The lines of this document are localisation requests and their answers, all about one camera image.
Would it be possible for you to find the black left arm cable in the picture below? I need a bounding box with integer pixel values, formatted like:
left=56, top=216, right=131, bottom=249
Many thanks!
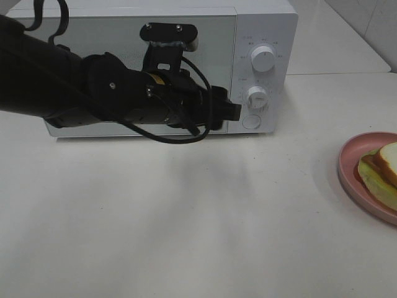
left=23, top=0, right=215, bottom=145

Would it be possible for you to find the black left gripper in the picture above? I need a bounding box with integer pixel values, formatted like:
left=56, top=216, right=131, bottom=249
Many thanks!
left=142, top=45, right=241, bottom=130

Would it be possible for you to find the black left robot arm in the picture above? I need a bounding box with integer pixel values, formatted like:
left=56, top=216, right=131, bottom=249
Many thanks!
left=1, top=16, right=241, bottom=135

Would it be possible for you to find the white timer knob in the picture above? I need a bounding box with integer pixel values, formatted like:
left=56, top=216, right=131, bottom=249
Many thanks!
left=248, top=86, right=269, bottom=109

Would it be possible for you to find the white upper power knob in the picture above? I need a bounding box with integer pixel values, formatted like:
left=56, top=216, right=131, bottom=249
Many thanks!
left=251, top=45, right=275, bottom=73

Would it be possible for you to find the pink round plate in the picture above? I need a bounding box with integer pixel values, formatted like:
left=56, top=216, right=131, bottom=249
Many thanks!
left=337, top=132, right=396, bottom=226

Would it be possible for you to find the round door release button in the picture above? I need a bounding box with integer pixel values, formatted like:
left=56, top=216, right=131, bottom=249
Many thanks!
left=242, top=115, right=261, bottom=129

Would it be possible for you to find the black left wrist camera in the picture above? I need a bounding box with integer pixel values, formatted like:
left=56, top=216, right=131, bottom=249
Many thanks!
left=140, top=22, right=199, bottom=52

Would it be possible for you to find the white microwave door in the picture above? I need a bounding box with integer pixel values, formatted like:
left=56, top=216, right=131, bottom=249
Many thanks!
left=1, top=7, right=242, bottom=140

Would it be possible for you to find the sandwich with lettuce and tomato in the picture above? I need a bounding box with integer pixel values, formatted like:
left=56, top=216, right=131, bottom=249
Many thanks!
left=357, top=142, right=396, bottom=211

